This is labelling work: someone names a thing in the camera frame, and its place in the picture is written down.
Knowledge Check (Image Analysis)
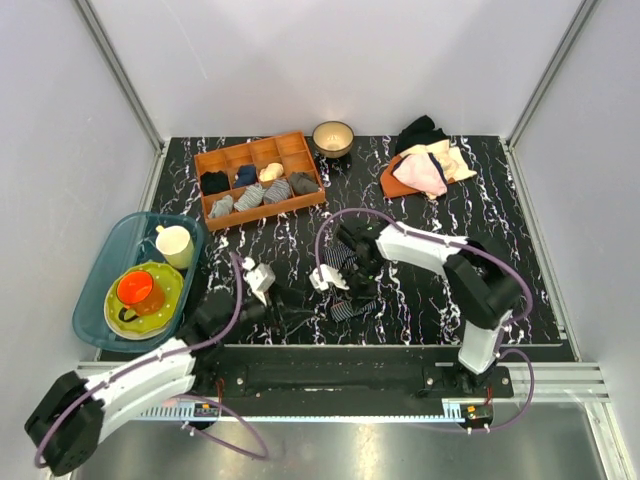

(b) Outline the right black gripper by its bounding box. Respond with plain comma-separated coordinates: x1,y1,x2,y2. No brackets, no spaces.
331,256,384,314

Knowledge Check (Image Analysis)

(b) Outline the black garment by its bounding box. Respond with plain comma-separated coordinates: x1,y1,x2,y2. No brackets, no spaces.
394,115,449,155

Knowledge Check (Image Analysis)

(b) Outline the orange cloth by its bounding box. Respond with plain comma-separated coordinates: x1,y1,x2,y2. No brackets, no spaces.
380,155,420,199

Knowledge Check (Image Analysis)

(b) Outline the blue striped underwear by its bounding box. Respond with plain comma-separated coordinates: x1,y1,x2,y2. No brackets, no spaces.
324,242,378,322

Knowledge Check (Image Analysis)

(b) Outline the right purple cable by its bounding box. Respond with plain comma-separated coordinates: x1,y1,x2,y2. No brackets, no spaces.
314,207,539,436

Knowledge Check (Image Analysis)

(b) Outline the cream underwear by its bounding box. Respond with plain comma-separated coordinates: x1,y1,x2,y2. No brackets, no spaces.
400,140,477,184

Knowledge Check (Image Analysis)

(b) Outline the yellow-green dotted plate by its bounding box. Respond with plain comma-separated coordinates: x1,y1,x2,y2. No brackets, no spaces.
103,262,184,340

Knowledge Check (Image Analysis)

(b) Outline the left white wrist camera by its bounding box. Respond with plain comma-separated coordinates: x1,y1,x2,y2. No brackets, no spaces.
242,257,275,305

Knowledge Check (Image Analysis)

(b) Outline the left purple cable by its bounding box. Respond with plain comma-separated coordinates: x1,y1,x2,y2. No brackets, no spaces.
33,252,271,469

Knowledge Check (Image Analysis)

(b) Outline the purple cable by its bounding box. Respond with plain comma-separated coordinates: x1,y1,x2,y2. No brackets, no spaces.
33,252,271,469
314,207,539,436

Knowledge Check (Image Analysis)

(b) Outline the orange cup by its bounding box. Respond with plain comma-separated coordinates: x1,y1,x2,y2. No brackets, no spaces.
116,271,165,323

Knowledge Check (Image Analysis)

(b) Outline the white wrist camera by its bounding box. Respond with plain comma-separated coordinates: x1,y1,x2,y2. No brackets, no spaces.
309,264,349,292
242,257,275,305

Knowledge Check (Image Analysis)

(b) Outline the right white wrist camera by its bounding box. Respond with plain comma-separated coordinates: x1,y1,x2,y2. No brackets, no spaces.
309,264,349,292

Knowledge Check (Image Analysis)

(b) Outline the aluminium frame rail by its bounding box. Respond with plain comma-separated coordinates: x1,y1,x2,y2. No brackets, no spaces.
74,0,169,156

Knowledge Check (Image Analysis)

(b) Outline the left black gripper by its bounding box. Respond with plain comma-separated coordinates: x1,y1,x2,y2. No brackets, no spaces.
215,282,315,339

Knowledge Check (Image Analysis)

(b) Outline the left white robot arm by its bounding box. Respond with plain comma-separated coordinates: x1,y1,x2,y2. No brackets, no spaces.
24,292,279,476

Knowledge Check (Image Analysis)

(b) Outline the teal plastic bin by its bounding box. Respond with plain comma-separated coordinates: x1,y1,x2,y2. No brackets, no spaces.
72,212,204,353

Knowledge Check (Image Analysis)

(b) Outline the peach rolled underwear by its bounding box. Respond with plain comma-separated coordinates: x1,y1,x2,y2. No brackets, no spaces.
258,162,284,182

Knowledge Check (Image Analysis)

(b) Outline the beige ceramic bowl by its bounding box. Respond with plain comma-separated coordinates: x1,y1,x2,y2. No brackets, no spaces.
312,121,355,159

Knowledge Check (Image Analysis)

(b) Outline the cream ceramic mug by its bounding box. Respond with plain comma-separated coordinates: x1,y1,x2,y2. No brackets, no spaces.
155,225,195,270

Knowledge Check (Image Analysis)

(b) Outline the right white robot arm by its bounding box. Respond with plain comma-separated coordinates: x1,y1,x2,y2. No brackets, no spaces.
337,222,526,397

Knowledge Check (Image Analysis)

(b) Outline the navy rolled underwear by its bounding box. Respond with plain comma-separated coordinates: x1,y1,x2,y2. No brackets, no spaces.
233,164,258,189

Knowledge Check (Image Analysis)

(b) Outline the orange wooden divider tray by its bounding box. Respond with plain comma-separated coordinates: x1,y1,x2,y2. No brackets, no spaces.
195,131,326,232

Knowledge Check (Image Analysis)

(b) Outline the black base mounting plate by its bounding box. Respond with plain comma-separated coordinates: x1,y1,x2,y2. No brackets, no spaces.
190,345,514,400

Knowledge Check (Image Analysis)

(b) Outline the pink underwear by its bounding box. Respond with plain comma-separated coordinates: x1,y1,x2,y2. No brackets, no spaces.
392,153,447,199

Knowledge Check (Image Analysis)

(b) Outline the black rolled underwear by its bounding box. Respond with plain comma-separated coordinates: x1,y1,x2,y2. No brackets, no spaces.
200,171,230,196

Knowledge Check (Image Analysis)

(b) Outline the light grey rolled underwear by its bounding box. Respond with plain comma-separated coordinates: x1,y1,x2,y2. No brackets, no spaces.
208,195,234,219

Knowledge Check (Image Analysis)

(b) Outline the blue-grey striped rolled underwear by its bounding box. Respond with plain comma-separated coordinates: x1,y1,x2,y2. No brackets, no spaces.
263,178,292,205

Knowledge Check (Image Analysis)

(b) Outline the grey striped rolled underwear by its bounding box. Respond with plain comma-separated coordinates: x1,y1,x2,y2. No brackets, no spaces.
234,184,265,212

